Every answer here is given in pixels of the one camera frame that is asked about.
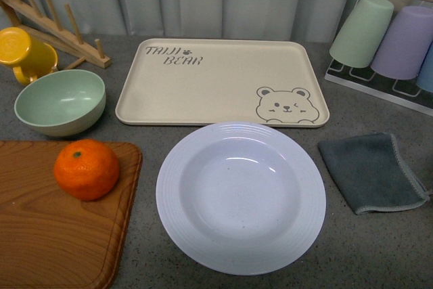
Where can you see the wooden peg drying rack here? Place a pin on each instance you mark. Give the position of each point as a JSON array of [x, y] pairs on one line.
[[27, 15]]

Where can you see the orange mandarin fruit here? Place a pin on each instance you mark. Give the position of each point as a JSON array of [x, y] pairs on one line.
[[87, 169]]

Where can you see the blue plastic cup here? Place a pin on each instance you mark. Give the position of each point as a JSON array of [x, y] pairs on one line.
[[425, 77]]

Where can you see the purple plastic cup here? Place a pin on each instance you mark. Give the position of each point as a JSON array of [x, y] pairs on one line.
[[405, 44]]

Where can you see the yellow mug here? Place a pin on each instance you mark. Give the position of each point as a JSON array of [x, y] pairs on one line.
[[29, 58]]

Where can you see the green plastic cup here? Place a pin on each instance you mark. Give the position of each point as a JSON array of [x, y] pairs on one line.
[[361, 34]]

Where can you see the white round plate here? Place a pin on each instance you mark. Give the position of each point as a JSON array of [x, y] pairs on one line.
[[240, 198]]

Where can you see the green bowl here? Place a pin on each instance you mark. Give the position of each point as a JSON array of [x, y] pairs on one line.
[[62, 103]]

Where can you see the wooden cutting board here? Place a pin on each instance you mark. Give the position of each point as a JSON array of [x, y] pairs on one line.
[[50, 239]]

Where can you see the beige bear tray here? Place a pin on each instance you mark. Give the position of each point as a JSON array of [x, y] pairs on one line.
[[205, 81]]

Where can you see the grey folded cloth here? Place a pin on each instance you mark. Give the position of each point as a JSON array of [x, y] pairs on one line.
[[372, 175]]

